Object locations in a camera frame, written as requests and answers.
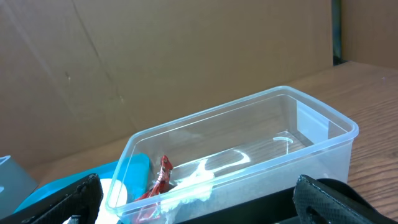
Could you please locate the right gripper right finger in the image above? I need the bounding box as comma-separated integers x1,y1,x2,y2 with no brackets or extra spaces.
293,175,396,224

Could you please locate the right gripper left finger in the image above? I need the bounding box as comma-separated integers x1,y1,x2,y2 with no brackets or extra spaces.
1,174,103,224

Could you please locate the large white plate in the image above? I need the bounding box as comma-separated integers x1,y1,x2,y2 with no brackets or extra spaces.
62,178,129,224

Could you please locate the red snack wrapper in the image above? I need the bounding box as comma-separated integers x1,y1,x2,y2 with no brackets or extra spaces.
134,155,173,223

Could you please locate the white tissue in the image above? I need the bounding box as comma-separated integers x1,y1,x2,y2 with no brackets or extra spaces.
160,159,215,224

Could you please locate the black tray bin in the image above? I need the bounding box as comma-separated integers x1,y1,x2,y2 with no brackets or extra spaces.
183,177,377,224

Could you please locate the grey dish rack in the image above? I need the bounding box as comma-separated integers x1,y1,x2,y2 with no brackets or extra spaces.
0,156,38,218

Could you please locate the clear plastic bin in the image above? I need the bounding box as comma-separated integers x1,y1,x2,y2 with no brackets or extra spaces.
106,86,359,223

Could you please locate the brown cardboard backdrop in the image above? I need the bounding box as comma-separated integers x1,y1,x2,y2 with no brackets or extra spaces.
1,1,397,169

